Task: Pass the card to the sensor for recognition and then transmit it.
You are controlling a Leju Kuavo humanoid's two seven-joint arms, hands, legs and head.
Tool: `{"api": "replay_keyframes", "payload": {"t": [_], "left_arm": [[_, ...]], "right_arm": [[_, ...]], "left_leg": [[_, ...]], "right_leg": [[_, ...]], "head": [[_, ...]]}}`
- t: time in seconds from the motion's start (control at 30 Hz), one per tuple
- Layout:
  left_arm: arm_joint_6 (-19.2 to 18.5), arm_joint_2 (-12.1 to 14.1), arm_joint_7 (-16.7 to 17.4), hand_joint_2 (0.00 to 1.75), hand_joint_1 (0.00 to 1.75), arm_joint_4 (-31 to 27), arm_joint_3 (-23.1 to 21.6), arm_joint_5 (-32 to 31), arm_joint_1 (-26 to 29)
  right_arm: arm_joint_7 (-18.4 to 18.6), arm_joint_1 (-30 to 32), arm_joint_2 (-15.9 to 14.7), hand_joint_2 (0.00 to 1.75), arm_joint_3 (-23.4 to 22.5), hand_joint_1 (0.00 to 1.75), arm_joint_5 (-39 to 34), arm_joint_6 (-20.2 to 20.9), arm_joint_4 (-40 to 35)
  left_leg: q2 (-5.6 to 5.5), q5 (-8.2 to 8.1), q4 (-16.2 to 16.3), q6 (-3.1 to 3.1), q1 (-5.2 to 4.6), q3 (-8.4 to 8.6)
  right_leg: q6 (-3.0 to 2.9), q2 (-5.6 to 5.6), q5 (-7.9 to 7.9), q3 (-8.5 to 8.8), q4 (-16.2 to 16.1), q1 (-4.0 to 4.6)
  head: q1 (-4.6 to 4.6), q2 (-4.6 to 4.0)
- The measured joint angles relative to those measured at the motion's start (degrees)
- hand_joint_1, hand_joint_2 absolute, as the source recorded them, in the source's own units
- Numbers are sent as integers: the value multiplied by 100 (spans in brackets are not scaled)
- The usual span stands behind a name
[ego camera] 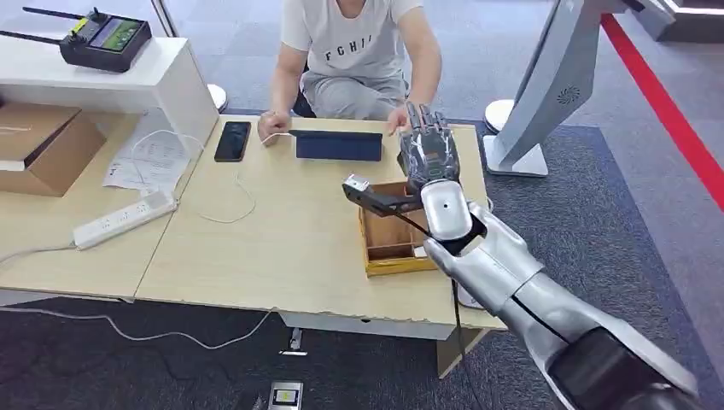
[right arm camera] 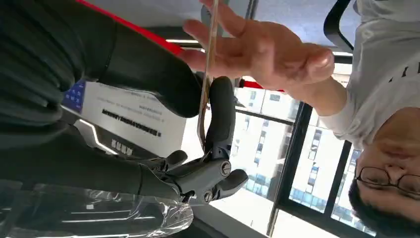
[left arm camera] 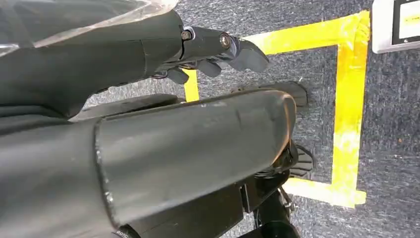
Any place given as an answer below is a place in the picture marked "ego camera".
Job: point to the metal floor socket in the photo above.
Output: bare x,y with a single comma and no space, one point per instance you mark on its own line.
285,396

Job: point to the small metal floor bracket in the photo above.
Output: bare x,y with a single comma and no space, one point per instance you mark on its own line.
294,344

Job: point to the white shelf unit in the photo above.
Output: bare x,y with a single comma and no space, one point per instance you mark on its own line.
141,76

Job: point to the person's right hand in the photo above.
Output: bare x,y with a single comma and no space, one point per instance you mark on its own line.
273,125

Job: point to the black smartphone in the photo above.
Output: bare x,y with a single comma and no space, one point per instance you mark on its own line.
232,141

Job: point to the person's hand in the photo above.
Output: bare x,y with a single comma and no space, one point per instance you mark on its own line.
399,120
273,125

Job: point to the dark blue tablet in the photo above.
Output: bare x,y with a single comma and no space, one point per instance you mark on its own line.
337,146

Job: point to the metal pole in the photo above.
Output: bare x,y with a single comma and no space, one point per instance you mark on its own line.
164,17

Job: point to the person's left hand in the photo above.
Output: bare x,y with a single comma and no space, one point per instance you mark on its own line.
399,120

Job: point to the brown cardboard box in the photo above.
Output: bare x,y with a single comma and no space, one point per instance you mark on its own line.
48,150

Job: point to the black remote controller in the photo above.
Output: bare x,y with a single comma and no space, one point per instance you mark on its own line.
104,40

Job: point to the wooden desk leg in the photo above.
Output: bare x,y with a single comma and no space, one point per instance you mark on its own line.
455,353

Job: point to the round white floor base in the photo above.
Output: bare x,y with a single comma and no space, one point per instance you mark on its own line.
218,96
498,115

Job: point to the white paper slip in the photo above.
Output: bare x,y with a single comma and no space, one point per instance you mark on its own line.
468,297

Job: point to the printed paper sheet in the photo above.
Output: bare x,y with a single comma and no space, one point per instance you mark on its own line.
150,161

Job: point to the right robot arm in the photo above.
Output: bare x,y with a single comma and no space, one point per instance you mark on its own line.
509,271

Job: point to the person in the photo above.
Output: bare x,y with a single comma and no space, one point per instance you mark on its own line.
353,51

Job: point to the dark lit platform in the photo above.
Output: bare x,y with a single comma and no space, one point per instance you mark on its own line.
693,20

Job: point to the black chair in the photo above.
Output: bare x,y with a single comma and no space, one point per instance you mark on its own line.
302,106

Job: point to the silver standing kiosk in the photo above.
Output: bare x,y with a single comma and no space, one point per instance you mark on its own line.
551,79

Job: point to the white card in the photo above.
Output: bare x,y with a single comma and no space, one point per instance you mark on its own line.
419,252

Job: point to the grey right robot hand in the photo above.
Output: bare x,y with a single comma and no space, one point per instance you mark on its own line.
428,153

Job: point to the wooden card box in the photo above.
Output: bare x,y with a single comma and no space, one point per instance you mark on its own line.
390,243

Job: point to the white power strip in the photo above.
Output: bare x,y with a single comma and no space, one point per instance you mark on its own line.
124,219

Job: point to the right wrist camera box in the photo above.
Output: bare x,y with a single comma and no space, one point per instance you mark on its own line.
376,198

